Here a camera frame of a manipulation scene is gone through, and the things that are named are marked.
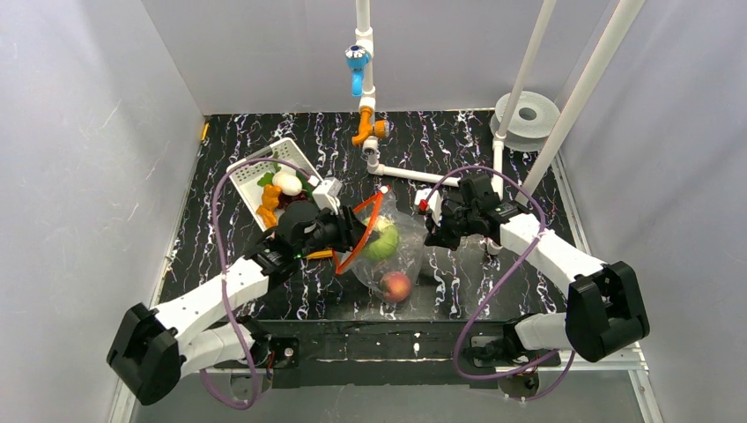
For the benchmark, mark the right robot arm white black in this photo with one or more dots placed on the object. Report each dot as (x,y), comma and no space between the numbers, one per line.
(605,311)

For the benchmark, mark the white PVC pipe frame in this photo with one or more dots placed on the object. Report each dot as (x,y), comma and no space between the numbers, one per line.
(614,31)

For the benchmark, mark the white filament spool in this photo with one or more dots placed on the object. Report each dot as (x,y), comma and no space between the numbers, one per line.
(533,120)

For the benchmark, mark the yellow handled screwdriver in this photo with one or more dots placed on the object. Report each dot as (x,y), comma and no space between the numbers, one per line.
(323,254)

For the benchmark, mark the clear zip top bag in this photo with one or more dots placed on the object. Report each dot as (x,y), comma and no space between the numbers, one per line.
(409,255)

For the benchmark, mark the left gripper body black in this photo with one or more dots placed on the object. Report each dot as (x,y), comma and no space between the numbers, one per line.
(348,234)

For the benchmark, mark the orange faucet valve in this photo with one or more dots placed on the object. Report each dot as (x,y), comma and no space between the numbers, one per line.
(368,128)

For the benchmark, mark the yellow pencil at wall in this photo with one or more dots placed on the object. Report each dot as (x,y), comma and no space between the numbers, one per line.
(205,131)

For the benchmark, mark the fake green cabbage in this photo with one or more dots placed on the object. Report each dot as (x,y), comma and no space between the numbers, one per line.
(387,242)

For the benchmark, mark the fake orange ginger root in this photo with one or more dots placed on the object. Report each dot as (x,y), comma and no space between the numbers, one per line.
(269,203)

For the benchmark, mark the fake red apple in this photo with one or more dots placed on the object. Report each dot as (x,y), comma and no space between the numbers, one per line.
(395,286)

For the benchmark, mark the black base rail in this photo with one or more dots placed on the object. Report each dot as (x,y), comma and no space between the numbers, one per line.
(364,353)

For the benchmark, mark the white perforated plastic basket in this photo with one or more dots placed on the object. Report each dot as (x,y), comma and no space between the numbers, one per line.
(250,175)

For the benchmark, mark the blue faucet valve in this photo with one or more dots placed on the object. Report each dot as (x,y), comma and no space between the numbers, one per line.
(357,58)

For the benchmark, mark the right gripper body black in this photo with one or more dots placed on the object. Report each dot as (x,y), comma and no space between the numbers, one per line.
(441,219)

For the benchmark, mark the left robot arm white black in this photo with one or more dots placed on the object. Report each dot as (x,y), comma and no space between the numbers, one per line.
(154,348)

